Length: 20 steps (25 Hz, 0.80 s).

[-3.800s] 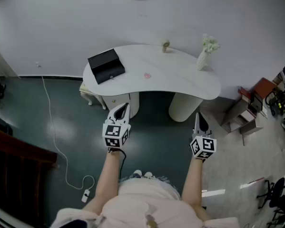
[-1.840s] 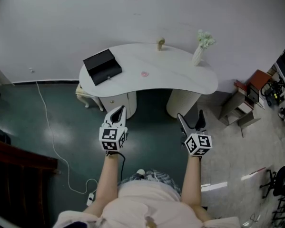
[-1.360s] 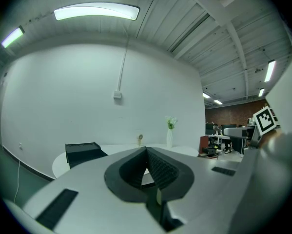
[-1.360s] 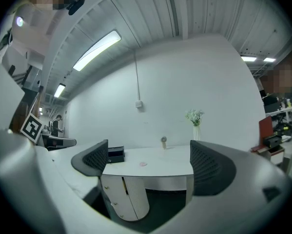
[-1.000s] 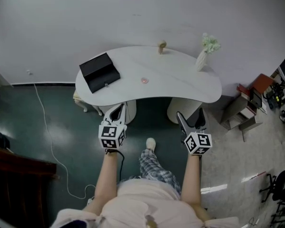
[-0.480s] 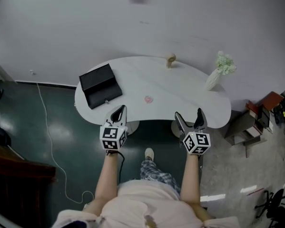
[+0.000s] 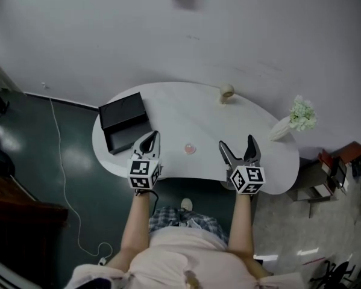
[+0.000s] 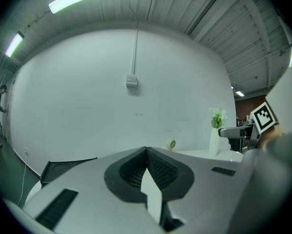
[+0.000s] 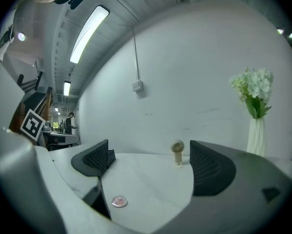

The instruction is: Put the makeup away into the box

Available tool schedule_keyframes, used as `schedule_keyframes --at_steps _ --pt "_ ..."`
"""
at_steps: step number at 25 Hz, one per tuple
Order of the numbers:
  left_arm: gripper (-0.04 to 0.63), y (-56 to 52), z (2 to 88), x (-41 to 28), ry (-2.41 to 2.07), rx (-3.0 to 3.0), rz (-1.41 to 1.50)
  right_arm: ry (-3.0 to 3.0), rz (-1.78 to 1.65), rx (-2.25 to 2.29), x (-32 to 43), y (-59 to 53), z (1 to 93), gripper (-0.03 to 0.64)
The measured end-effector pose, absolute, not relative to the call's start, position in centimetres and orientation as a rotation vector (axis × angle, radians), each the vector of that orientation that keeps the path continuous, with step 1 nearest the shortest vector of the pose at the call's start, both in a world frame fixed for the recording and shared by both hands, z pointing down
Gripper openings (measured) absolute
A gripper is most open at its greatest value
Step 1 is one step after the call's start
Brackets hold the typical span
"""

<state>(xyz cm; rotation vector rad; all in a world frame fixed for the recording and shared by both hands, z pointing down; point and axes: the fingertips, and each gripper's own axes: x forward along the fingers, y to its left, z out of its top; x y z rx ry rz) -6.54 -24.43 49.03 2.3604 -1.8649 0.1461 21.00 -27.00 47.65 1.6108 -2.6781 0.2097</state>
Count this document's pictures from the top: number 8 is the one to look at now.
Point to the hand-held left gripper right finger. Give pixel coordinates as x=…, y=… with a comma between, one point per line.
x=204, y=191

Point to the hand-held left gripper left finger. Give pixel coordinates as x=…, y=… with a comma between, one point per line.
x=87, y=203

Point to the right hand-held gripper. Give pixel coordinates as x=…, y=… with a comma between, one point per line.
x=284, y=99

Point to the white curved desk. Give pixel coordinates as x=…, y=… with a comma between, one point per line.
x=197, y=153

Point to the person's right hand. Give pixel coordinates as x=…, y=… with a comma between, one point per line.
x=272, y=134

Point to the white ribbed vase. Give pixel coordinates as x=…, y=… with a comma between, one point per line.
x=214, y=142

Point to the white flower bouquet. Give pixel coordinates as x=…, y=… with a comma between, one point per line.
x=217, y=117

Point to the white wall socket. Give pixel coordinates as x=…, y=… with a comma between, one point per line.
x=26, y=151

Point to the white wall junction box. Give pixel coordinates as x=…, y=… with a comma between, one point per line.
x=131, y=80

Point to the white wall conduit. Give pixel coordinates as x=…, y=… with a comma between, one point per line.
x=135, y=50

